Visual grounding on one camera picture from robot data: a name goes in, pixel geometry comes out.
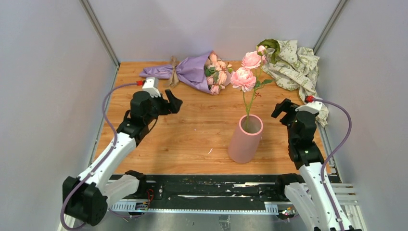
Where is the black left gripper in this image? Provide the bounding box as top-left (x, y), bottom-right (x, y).
top-left (144, 90), bottom-right (182, 125)

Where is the beige ribbon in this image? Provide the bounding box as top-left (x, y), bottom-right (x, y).
top-left (165, 56), bottom-right (179, 88)

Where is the purple flower bouquet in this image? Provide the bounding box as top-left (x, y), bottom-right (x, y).
top-left (140, 51), bottom-right (234, 95)

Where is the pink cylindrical vase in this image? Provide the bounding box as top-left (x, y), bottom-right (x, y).
top-left (228, 114), bottom-right (264, 164)

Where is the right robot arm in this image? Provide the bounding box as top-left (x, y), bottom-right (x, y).
top-left (271, 96), bottom-right (357, 231)

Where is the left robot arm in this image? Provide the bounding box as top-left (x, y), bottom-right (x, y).
top-left (60, 90), bottom-right (183, 230)

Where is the crumpled green patterned cloth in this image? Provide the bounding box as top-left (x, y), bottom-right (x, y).
top-left (256, 38), bottom-right (330, 128)

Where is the pink rose stem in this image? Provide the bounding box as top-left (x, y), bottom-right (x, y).
top-left (231, 45), bottom-right (273, 132)

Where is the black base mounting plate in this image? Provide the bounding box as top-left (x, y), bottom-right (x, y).
top-left (108, 174), bottom-right (342, 212)

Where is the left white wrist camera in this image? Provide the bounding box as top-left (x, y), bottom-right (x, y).
top-left (142, 77), bottom-right (162, 98)

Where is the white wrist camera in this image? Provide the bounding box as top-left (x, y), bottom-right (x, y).
top-left (142, 77), bottom-right (162, 98)
top-left (295, 101), bottom-right (323, 115)

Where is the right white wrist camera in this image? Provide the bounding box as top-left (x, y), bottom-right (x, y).
top-left (295, 101), bottom-right (323, 115)

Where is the aluminium rail frame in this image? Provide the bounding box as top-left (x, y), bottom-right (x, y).
top-left (57, 178), bottom-right (367, 231)

